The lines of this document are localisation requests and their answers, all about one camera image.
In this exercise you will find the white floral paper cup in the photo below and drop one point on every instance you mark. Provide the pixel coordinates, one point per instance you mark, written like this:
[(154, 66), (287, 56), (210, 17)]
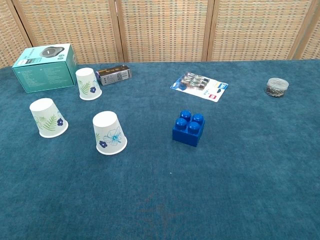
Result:
[(47, 117), (87, 82), (108, 132)]

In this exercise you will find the blue plastic building block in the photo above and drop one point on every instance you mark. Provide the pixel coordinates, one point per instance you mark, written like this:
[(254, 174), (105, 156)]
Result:
[(187, 135)]

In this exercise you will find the small black carton box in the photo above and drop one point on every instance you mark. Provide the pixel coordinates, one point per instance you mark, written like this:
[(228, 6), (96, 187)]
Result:
[(113, 75)]

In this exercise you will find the teal blue table cloth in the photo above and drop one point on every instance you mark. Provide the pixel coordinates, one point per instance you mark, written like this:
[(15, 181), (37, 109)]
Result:
[(225, 175)]

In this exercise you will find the woven wooden folding screen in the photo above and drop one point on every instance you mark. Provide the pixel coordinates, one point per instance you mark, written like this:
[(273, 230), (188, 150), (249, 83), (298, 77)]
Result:
[(162, 30)]

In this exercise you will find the clear round lidded jar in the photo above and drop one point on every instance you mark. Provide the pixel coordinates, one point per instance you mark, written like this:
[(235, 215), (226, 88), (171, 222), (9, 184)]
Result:
[(277, 88)]

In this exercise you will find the teal cardboard product box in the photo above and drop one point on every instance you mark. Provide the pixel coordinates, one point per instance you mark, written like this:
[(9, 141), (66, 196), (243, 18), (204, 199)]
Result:
[(45, 75)]

